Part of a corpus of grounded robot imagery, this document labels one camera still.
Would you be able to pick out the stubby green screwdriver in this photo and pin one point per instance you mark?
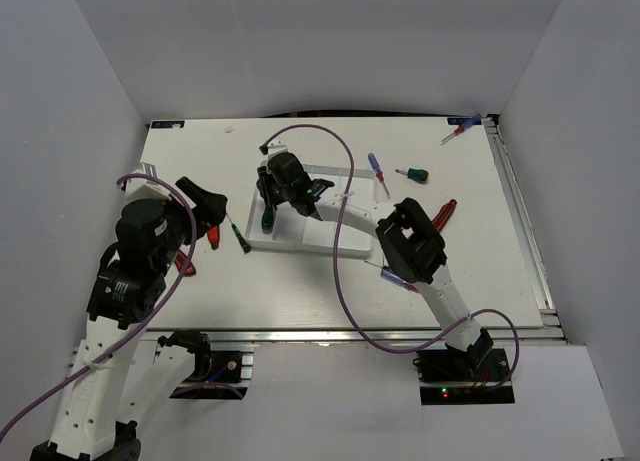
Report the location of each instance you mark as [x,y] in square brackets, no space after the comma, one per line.
[419,176]

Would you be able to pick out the black green precision screwdriver front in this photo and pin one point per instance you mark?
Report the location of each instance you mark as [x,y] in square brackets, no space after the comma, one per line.
[379,266]

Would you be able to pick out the red utility knife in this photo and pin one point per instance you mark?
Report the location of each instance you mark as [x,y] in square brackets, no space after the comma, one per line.
[444,215]
[182,263]
[213,236]

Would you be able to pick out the blue screwdriver back corner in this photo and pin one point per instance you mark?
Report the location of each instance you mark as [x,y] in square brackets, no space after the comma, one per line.
[462,126]

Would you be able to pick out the white compartment tray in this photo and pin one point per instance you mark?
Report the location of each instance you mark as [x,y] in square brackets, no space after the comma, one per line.
[295,233]

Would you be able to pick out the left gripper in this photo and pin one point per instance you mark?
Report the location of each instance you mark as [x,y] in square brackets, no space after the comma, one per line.
[210,206]

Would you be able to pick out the black green precision screwdriver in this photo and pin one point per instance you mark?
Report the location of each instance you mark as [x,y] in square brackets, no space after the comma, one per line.
[379,266]
[245,246]

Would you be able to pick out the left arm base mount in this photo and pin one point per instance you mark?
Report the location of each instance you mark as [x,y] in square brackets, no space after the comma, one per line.
[216,374]

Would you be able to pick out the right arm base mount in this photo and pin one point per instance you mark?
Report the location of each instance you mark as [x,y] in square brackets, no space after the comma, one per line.
[443,381]

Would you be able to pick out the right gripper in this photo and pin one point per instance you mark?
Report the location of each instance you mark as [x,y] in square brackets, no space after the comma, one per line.
[266,178]

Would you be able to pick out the blue screwdriver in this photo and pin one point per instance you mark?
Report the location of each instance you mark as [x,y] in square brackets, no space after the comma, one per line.
[387,274]
[375,165]

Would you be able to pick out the long green screwdriver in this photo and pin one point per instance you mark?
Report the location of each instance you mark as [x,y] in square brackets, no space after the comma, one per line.
[267,221]

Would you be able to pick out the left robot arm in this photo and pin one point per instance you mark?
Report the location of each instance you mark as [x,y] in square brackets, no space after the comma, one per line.
[102,419]

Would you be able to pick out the blue screwdriver front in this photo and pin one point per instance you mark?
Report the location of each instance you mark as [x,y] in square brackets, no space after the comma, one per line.
[387,274]

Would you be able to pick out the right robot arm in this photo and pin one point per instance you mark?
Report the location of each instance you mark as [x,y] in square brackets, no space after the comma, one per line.
[413,247]

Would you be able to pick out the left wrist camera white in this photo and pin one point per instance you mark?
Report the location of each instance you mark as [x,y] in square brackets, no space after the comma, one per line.
[143,188]

